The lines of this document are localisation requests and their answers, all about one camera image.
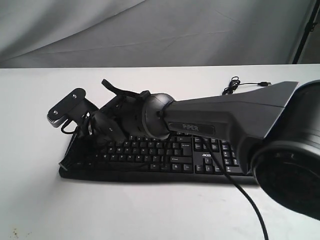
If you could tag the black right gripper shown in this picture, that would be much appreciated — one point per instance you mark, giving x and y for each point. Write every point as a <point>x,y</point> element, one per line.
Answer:
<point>118,119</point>

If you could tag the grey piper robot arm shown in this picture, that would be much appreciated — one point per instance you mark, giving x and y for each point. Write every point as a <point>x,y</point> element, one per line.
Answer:
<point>268,137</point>

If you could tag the black acer keyboard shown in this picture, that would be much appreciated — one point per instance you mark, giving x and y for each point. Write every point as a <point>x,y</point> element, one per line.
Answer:
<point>183,158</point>

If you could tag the grey backdrop cloth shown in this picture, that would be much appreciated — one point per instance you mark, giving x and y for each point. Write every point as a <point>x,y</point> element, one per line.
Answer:
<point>150,33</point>

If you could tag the black stand pole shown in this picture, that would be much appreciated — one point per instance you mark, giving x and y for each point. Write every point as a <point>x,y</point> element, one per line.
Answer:
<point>309,28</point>

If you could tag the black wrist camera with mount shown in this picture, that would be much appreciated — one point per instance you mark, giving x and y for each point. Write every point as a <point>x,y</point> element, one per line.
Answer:
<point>73,107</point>

